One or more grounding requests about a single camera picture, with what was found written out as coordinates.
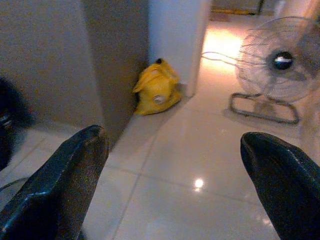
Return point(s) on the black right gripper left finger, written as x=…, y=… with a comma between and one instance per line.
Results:
x=57, y=190

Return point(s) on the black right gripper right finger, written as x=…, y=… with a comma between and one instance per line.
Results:
x=290, y=190

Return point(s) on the black mesh waste bin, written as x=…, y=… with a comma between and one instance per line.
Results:
x=10, y=112

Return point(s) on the tall wooden wardrobe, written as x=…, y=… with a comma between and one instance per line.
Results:
x=62, y=62

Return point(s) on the metal floor fan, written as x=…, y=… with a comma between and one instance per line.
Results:
x=282, y=60

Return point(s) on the yellow plush toy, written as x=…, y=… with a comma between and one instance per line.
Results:
x=155, y=87

